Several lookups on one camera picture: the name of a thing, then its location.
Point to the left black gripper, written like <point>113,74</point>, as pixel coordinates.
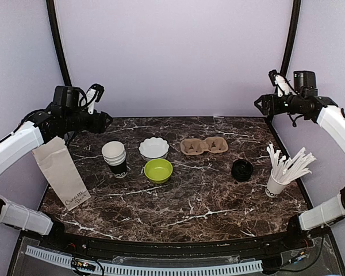
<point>98,126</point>

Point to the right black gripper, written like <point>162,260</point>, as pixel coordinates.
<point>265,98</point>

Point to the stack of paper cups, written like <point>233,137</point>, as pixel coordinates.
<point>114,154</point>

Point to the stack of black lids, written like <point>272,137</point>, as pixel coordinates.
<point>242,170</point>

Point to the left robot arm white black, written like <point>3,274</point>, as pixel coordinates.
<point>71,110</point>

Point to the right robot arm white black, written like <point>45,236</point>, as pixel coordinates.
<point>301,99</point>

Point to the kraft paper bag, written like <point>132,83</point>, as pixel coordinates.
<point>56,164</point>

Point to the white scalloped bowl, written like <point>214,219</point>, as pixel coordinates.
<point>154,148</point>

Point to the cardboard cup carrier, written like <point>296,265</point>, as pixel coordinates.
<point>194,147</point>

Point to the bundle of wrapped straws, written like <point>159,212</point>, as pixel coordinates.
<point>285,170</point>

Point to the green bowl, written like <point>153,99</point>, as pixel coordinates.
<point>158,171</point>

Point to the white cup holding straws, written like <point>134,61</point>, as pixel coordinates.
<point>274,187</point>

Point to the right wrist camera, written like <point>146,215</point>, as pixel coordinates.
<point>280,83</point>

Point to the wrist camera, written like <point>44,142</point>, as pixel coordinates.
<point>95,92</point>
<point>280,83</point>

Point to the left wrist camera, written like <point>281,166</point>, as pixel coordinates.
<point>95,92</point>

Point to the right black frame post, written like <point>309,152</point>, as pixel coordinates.
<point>291,37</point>

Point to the black frame post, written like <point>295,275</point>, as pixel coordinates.
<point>291,37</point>
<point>53,22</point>

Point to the black front rail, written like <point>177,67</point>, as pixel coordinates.
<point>257,247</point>

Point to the left black frame post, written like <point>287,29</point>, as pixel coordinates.
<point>53,22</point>

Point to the white cable duct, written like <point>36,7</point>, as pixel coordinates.
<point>92,267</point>

